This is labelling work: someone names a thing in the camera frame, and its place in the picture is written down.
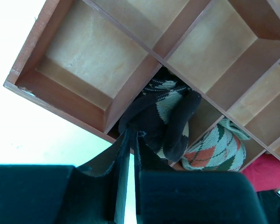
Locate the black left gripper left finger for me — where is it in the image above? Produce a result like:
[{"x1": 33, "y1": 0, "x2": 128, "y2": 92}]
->
[{"x1": 0, "y1": 132, "x2": 130, "y2": 224}]

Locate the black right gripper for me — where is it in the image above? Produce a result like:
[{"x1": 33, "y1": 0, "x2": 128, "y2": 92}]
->
[{"x1": 257, "y1": 190, "x2": 280, "y2": 224}]

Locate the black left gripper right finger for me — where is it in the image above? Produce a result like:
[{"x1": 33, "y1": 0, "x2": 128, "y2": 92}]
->
[{"x1": 134, "y1": 133, "x2": 267, "y2": 224}]

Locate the brown argyle sock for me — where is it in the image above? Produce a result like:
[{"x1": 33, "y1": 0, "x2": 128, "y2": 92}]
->
[{"x1": 118, "y1": 67, "x2": 202, "y2": 161}]

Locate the wooden compartment tray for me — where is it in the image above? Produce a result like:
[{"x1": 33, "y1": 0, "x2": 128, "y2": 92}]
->
[{"x1": 4, "y1": 0, "x2": 280, "y2": 167}]

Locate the rolled red sock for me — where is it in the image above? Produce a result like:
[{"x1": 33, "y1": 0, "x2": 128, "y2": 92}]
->
[{"x1": 241, "y1": 154, "x2": 280, "y2": 192}]

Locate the rolled orange green argyle sock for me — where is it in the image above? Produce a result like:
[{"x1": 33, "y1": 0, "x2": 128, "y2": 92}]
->
[{"x1": 181, "y1": 117, "x2": 250, "y2": 171}]

